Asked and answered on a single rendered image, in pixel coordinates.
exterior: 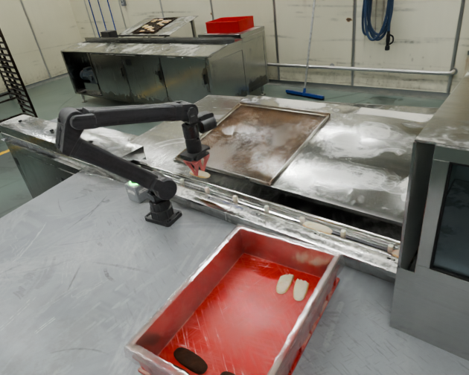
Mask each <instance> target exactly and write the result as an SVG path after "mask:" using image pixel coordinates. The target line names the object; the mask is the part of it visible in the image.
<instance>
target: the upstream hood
mask: <svg viewBox="0 0 469 375"><path fill-rule="evenodd" d="M56 131H57V123H54V122H51V121H46V120H43V119H40V118H35V117H32V116H29V115H20V116H17V117H15V118H11V119H9V120H7V121H3V122H1V123H0V132H2V133H4V134H7V135H10V136H13V137H15V138H19V139H22V140H23V141H27V142H30V143H32V144H35V145H38V146H41V147H44V148H46V149H49V150H53V151H55V152H57V153H61V154H62V152H61V151H60V150H59V149H58V148H56V147H55V140H56ZM80 138H82V139H84V140H86V141H88V142H90V143H92V144H94V145H96V146H98V147H100V148H102V149H105V150H107V151H109V152H111V153H113V154H115V155H117V156H119V157H121V158H123V159H125V160H127V161H132V160H133V159H135V158H138V161H139V160H141V159H146V156H145V153H144V146H141V145H138V144H133V143H130V142H127V141H122V140H119V139H116V138H110V137H107V136H105V135H99V134H96V133H93V132H88V131H85V130H84V131H83V133H82V135H81V136H80ZM69 157H72V158H75V157H74V156H69ZM75 159H78V160H80V161H84V160H82V159H79V158H75ZM146 160H147V159H146ZM84 162H86V161H84ZM86 163H88V162H86ZM89 164H90V163H89Z"/></svg>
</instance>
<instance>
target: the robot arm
mask: <svg viewBox="0 0 469 375"><path fill-rule="evenodd" d="M198 112H199V111H198V108H197V106H196V105H194V104H192V103H189V102H185V101H183V100H179V101H173V102H167V103H155V104H142V105H129V106H105V107H83V108H72V107H70V106H67V107H64V108H62V109H61V110H60V112H59V116H58V119H57V131H56V140H55V147H56V148H58V149H59V150H60V151H61V152H62V154H64V155H67V156H74V157H75V158H79V159H82V160H84V161H86V162H88V163H90V164H93V165H95V166H97V167H100V168H102V169H104V170H107V171H109V172H110V173H114V174H115V175H118V176H120V177H122V178H125V179H127V180H129V181H131V182H134V183H136V184H138V185H141V186H142V187H144V188H146V189H148V192H147V196H148V199H149V200H150V201H149V203H150V212H149V213H148V214H147V215H146V216H144V218H145V220H146V221H148V222H151V223H155V224H157V225H162V226H165V227H170V226H172V224H174V223H175V222H176V221H177V220H178V219H179V218H180V217H181V216H182V212H181V211H180V210H177V209H173V206H172V203H171V202H170V200H169V199H172V198H173V197H174V196H175V194H176V192H177V185H176V183H175V181H174V180H172V179H170V178H168V177H167V176H165V175H163V174H162V173H160V172H158V171H153V172H150V171H149V170H146V169H144V168H142V167H139V166H138V165H136V164H133V163H132V162H130V161H128V160H125V159H123V158H121V157H119V156H117V155H115V154H113V153H111V152H109V151H107V150H105V149H102V148H100V147H98V146H96V145H94V144H92V143H90V142H88V141H86V140H84V139H82V138H80V136H81V135H82V133H83V131H84V130H85V129H96V128H98V127H103V126H117V125H126V124H142V123H150V122H159V121H182V122H184V123H183V124H182V131H183V135H184V139H185V145H186V148H187V150H186V151H185V152H183V153H181V154H180V158H182V160H183V161H184V162H185V163H186V164H187V166H188V167H189V168H190V169H191V171H192V172H193V174H194V175H195V176H198V172H199V166H200V169H201V171H205V167H206V164H207V162H208V158H209V156H210V153H209V152H208V151H207V150H210V146H208V145H204V144H201V140H200V133H202V134H203V133H205V132H207V131H210V130H212V129H215V128H216V127H217V121H216V119H215V117H214V113H212V112H208V111H204V112H200V113H198ZM202 158H204V163H203V167H202V163H201V159H202ZM191 164H192V165H193V166H194V168H195V170H194V169H193V167H192V165H191Z"/></svg>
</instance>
